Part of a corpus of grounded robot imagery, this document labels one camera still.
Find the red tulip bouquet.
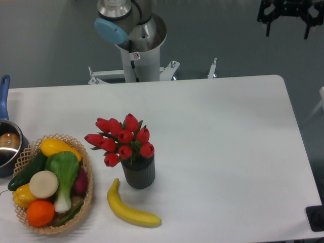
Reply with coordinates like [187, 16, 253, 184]
[85, 113, 155, 167]

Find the dark green cucumber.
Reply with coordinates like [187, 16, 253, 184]
[8, 151, 47, 191]

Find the black device at table edge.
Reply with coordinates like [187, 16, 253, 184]
[305, 205, 323, 232]

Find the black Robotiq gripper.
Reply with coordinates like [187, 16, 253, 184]
[257, 0, 323, 39]

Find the green bean pod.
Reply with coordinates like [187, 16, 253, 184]
[54, 201, 84, 227]

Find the dark grey ribbed vase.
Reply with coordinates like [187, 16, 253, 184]
[121, 155, 155, 189]

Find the purple sweet potato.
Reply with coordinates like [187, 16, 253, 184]
[73, 166, 88, 194]

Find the yellow banana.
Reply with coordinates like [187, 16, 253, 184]
[107, 178, 161, 228]

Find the white frame at right edge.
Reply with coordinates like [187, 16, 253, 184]
[302, 87, 323, 125]

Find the green bok choy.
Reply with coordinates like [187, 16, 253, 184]
[45, 151, 79, 213]

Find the orange fruit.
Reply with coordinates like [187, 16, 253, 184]
[27, 200, 55, 227]

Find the woven wicker basket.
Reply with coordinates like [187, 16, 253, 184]
[13, 134, 93, 234]

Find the yellow squash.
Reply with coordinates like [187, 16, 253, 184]
[40, 138, 82, 162]

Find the round beige bun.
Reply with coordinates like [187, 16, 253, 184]
[29, 171, 58, 199]

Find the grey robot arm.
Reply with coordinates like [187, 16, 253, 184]
[94, 1, 323, 52]

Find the blue saucepan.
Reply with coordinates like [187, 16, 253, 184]
[1, 74, 29, 178]

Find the yellow bell pepper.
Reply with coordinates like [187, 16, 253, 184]
[13, 183, 38, 208]

